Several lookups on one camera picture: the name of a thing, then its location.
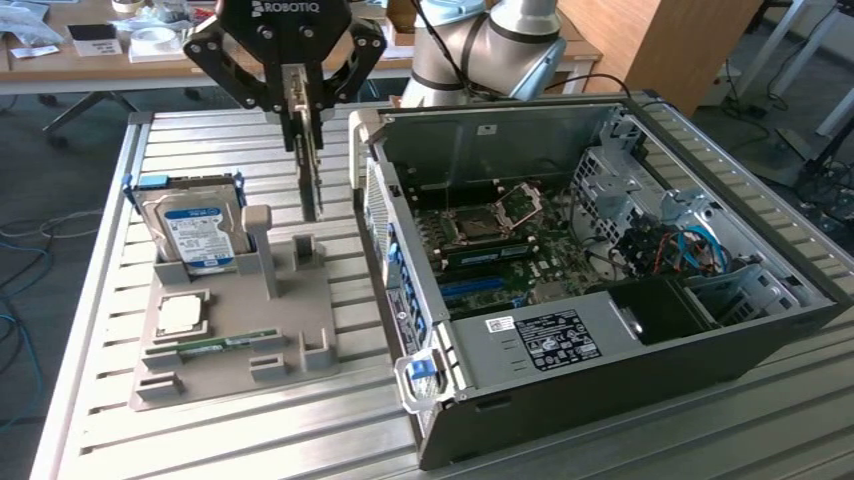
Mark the white tape roll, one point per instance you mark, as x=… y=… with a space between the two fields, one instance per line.
x=154 y=37

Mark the flat white box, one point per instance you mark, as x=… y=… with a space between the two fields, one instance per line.
x=157 y=55

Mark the white desk frame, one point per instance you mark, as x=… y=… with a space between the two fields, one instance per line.
x=795 y=45

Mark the grey printed parts rack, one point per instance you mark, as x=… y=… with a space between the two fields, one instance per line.
x=268 y=320

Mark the black and white card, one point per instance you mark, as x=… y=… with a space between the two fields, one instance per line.
x=97 y=40

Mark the wooden desk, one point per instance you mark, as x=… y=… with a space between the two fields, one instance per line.
x=68 y=72

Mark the hard disk with blue label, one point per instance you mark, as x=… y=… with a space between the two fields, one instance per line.
x=197 y=230

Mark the green RAM stick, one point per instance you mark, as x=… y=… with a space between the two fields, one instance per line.
x=221 y=344

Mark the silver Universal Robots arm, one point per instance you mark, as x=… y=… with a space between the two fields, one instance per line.
x=508 y=50

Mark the blue expansion slot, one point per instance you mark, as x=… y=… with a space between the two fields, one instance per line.
x=473 y=287

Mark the RAM stick with white label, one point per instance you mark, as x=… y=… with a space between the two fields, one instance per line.
x=491 y=254

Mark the green motherboard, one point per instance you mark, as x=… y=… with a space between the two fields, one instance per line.
x=521 y=280

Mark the wooden cabinet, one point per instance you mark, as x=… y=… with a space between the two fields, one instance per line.
x=661 y=45

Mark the metal socket cover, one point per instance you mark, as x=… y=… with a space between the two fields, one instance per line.
x=520 y=202

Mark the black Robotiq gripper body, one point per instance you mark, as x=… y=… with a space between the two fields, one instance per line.
x=288 y=25

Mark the silver CPU chip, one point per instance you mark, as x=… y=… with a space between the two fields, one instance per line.
x=180 y=314

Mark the beige tape roll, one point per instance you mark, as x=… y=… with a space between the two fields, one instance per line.
x=128 y=5

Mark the CPU socket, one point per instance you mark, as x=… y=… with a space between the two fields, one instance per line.
x=481 y=226

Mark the graphics card with metal bracket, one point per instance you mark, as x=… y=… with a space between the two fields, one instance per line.
x=310 y=190

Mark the open black PC case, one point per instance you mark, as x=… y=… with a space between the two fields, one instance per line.
x=601 y=400

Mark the blue case latch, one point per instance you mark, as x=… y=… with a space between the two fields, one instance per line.
x=421 y=372

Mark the grey power supply unit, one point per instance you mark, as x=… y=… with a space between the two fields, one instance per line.
x=495 y=350

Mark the clear plastic bag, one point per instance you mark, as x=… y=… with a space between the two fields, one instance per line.
x=28 y=25

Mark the metal disk bay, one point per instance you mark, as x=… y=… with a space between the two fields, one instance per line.
x=617 y=195

